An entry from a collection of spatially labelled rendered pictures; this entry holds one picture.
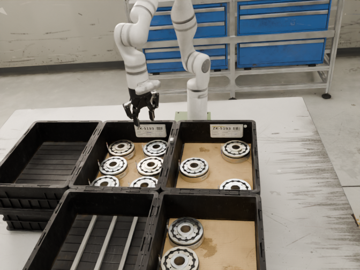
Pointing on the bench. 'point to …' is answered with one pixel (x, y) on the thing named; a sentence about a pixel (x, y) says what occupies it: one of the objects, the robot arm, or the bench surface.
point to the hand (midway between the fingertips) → (144, 119)
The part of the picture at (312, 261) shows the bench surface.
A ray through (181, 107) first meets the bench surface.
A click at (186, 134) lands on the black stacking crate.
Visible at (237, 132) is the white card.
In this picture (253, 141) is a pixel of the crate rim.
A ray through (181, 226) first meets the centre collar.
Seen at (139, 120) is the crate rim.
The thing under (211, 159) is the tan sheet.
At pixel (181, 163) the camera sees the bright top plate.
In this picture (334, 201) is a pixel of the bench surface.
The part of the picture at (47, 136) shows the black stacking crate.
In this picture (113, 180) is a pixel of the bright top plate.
